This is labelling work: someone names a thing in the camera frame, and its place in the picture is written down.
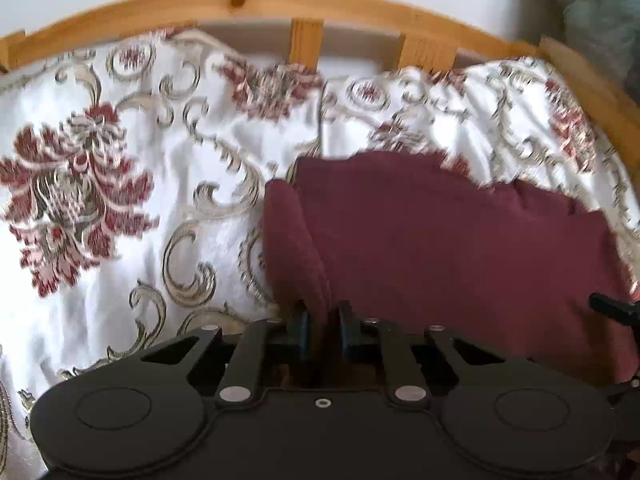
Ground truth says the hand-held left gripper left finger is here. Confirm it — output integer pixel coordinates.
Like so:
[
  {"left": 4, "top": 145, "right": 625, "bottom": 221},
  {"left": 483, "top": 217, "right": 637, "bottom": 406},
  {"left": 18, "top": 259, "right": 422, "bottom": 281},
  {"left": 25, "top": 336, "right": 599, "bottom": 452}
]
[{"left": 141, "top": 302, "right": 314, "bottom": 407}]

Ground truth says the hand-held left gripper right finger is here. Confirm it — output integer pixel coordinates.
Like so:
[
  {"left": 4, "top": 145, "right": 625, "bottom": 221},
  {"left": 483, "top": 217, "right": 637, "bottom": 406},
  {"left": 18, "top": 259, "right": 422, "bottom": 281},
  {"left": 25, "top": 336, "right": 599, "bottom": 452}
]
[{"left": 339, "top": 302, "right": 505, "bottom": 408}]

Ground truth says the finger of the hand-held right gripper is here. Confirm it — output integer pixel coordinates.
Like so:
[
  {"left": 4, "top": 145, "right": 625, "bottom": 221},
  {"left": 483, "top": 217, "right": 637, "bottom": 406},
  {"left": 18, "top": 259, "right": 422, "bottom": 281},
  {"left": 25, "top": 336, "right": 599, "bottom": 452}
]
[{"left": 589, "top": 293, "right": 640, "bottom": 329}]

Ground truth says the maroon long-sleeve sweater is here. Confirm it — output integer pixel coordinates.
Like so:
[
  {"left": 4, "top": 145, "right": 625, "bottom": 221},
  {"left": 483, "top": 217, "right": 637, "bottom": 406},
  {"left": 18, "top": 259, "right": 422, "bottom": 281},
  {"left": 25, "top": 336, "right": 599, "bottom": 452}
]
[{"left": 262, "top": 152, "right": 637, "bottom": 387}]

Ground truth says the floral satin blanket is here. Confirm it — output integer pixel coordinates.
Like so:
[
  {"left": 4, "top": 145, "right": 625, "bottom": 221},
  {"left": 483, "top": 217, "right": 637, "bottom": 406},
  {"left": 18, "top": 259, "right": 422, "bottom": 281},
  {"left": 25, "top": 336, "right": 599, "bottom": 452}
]
[{"left": 0, "top": 27, "right": 640, "bottom": 480}]

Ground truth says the wooden bed frame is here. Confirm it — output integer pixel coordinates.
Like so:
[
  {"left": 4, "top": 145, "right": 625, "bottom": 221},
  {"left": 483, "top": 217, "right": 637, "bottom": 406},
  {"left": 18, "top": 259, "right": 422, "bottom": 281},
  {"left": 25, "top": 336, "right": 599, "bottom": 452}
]
[{"left": 0, "top": 0, "right": 640, "bottom": 162}]

